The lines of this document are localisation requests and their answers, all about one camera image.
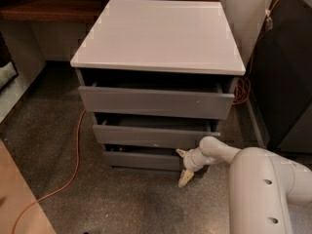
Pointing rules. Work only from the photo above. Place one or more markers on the grey bottom drawer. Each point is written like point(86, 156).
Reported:
point(135, 157)

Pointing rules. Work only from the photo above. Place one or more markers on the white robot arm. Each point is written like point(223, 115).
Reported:
point(262, 184)

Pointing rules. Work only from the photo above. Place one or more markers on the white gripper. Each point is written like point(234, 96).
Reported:
point(189, 162)

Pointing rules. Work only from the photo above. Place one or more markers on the grey drawer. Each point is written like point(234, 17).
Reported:
point(156, 102)
point(152, 131)
point(135, 157)

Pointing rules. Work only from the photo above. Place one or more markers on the grey drawer cabinet white top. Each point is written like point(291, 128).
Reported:
point(160, 45)

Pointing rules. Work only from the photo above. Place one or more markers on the grey middle drawer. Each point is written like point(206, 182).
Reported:
point(152, 131)

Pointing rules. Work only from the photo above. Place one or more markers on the grey top drawer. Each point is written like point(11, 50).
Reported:
point(156, 102)

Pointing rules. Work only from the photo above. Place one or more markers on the dark framed object at left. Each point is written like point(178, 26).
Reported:
point(8, 70)

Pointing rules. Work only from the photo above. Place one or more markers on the dark wooden counter shelf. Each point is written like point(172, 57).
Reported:
point(72, 11)

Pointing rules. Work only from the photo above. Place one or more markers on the dark cabinet on right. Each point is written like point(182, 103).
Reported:
point(281, 78)

